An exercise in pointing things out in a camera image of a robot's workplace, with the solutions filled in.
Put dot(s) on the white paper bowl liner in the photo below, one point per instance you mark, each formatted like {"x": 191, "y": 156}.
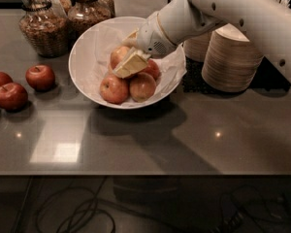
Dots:
{"x": 97, "y": 49}

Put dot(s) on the white ceramic bowl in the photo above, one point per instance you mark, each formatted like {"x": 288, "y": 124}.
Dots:
{"x": 80, "y": 68}

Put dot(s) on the front stack of paper bowls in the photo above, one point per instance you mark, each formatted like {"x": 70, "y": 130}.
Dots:
{"x": 231, "y": 61}

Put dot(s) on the dark red apple in bowl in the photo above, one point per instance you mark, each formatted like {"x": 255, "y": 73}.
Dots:
{"x": 152, "y": 69}

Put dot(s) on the red apple on table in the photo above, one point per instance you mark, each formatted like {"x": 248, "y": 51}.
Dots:
{"x": 40, "y": 77}

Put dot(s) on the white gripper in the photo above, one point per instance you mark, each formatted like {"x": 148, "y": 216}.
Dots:
{"x": 152, "y": 36}

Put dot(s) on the yellow-red apple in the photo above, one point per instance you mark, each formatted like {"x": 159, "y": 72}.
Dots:
{"x": 116, "y": 56}
{"x": 142, "y": 87}
{"x": 113, "y": 89}

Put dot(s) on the black rubber mat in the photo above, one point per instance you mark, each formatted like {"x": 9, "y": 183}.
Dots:
{"x": 267, "y": 78}

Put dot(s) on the rear stack of paper bowls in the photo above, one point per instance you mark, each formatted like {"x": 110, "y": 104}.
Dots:
{"x": 196, "y": 48}

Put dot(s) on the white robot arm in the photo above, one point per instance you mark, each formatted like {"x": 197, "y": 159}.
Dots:
{"x": 265, "y": 23}

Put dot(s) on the stack of paper bowls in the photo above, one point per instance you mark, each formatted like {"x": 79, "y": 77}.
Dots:
{"x": 196, "y": 48}
{"x": 231, "y": 61}

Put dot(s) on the red apple front left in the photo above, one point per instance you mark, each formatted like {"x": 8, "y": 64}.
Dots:
{"x": 13, "y": 96}

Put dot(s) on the large glass granola jar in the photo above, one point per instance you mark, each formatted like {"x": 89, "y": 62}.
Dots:
{"x": 44, "y": 29}

